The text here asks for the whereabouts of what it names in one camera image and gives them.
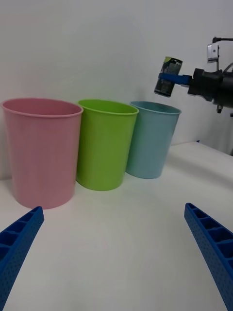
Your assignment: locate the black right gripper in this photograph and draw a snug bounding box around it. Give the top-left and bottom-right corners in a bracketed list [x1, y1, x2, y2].
[158, 68, 225, 105]

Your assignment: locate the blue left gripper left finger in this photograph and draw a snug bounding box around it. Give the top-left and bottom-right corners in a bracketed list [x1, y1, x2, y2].
[0, 206, 45, 311]

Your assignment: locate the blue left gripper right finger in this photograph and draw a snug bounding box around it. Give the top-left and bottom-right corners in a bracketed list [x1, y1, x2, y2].
[183, 203, 233, 311]

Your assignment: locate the black and silver drink can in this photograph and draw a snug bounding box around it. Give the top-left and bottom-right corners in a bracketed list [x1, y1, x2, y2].
[153, 56, 183, 98]

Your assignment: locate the pale blue plastic bin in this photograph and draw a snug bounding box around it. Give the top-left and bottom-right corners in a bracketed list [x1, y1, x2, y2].
[125, 101, 182, 179]

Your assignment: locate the pink plastic bin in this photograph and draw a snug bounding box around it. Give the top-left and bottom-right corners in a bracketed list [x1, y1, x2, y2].
[1, 97, 84, 210]

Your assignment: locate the green plastic bin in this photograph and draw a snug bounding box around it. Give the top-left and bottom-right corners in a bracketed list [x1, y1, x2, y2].
[76, 99, 140, 191]

